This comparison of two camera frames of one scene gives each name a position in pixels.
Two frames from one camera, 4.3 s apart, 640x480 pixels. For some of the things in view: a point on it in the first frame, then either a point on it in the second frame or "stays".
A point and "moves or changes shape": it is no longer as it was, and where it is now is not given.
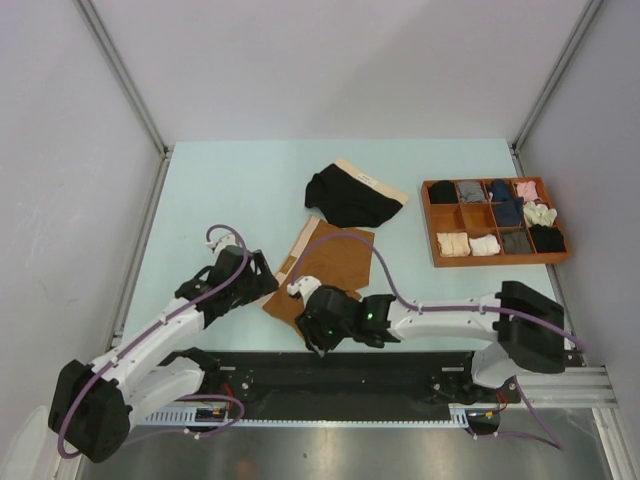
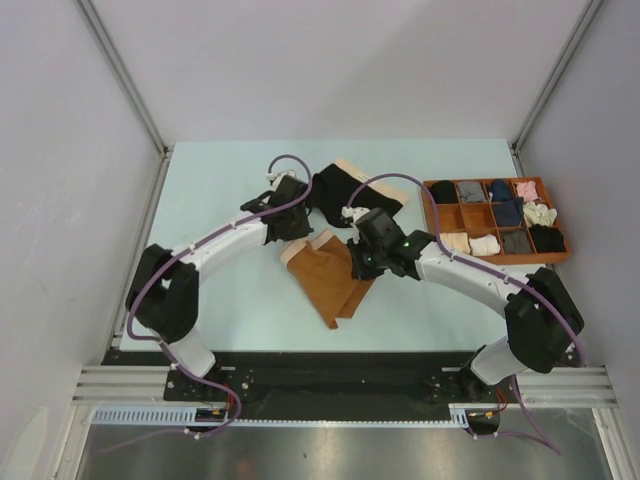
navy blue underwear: [509, 214] stays
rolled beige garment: [453, 244] stays
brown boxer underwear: [333, 262] moves or changes shape
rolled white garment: [484, 246] stays
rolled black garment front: [547, 239] stays
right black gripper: [313, 338] → [355, 245]
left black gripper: [261, 284] → [302, 231]
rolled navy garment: [500, 190] stays
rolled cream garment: [538, 214] stays
